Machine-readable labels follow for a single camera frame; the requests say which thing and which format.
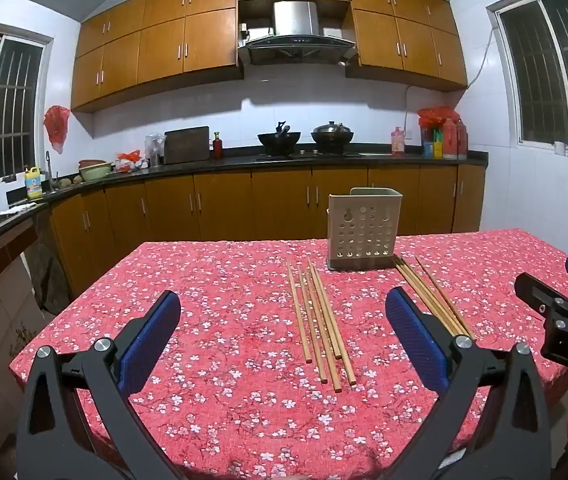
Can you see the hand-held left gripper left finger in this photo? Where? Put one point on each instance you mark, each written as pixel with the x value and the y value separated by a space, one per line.
pixel 148 340

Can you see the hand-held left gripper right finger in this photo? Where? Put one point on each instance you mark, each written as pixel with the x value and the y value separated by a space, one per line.
pixel 414 340

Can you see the beige perforated chopstick holder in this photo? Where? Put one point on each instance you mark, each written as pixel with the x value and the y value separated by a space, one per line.
pixel 364 240

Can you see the red floral tablecloth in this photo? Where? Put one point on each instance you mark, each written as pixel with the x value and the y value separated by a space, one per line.
pixel 213 335

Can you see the dark sack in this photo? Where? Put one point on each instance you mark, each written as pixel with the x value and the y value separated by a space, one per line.
pixel 48 280

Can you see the white mug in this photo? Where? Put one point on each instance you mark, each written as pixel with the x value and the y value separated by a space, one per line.
pixel 559 149

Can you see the wooden base cabinets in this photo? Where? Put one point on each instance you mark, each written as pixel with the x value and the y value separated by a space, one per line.
pixel 223 205

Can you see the red jug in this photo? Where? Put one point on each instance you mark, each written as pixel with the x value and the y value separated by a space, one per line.
pixel 462 137
pixel 450 137

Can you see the green basin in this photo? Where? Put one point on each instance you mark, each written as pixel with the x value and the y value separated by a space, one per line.
pixel 94 172

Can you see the yellow blue box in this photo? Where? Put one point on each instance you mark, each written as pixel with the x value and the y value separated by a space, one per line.
pixel 431 150

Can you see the red plastic bag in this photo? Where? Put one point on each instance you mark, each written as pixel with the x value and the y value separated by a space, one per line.
pixel 57 122
pixel 128 160
pixel 436 115

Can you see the brown bowl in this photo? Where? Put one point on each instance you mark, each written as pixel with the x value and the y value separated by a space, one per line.
pixel 92 163

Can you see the clear plastic bag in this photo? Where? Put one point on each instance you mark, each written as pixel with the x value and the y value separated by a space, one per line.
pixel 154 152

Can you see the white cloth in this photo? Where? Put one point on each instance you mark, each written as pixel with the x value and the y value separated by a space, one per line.
pixel 13 208

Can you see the green bottle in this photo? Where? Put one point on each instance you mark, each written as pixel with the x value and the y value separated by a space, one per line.
pixel 437 135

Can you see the yellow detergent bottle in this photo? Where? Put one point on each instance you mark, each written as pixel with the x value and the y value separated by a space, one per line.
pixel 33 185

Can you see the metal faucet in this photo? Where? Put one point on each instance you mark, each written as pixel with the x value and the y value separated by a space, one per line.
pixel 48 170

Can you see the pink plastic bottle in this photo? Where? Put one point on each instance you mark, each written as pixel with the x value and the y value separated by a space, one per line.
pixel 398 142

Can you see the dark cutting board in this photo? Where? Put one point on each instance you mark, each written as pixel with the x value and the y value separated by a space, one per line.
pixel 186 145

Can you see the black kitchen countertop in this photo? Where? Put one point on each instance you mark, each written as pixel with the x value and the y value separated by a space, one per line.
pixel 244 162

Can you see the small red bottle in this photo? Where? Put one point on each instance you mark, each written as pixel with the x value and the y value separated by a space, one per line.
pixel 217 147

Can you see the barred window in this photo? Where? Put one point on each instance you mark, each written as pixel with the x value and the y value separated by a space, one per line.
pixel 8 110
pixel 539 70

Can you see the gas stove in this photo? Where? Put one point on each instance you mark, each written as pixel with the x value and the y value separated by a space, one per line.
pixel 309 154

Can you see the lidded black wok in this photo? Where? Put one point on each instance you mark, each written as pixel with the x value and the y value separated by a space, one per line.
pixel 332 135

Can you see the open black wok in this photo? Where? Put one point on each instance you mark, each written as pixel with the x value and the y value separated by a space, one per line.
pixel 279 142

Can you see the steel range hood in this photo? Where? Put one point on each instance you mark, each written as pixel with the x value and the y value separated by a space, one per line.
pixel 294 22

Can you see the wooden wall cabinets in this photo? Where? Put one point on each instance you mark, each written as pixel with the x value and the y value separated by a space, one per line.
pixel 163 50

